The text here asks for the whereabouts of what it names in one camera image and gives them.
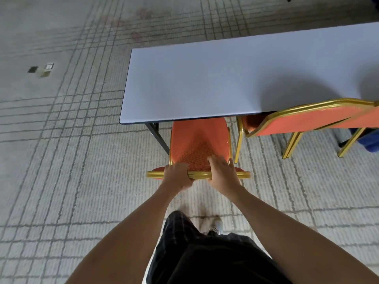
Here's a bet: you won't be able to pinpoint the person's left hand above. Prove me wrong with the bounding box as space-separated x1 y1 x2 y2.
161 163 195 193

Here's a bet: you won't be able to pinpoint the person's right hand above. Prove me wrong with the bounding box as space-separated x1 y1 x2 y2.
207 156 242 196

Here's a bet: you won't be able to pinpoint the orange chair with gold frame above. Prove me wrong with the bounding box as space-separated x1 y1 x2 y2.
315 100 379 158
146 118 251 181
234 98 377 164

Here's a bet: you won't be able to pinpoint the person's right forearm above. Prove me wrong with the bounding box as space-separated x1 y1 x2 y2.
227 186 379 284

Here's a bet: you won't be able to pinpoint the person's left forearm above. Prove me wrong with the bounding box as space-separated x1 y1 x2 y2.
65 185 185 284

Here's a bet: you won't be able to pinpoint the white shoe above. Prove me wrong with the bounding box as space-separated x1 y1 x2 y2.
207 217 223 236

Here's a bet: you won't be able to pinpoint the dark plaid shorts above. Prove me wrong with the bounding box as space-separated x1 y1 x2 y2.
146 210 292 284

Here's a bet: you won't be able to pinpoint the black folding table leg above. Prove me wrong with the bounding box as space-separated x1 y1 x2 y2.
145 122 171 156

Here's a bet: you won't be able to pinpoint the black shirt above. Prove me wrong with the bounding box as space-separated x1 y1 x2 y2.
169 242 285 284

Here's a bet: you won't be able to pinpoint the blue object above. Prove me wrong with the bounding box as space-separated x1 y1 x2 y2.
338 127 379 153

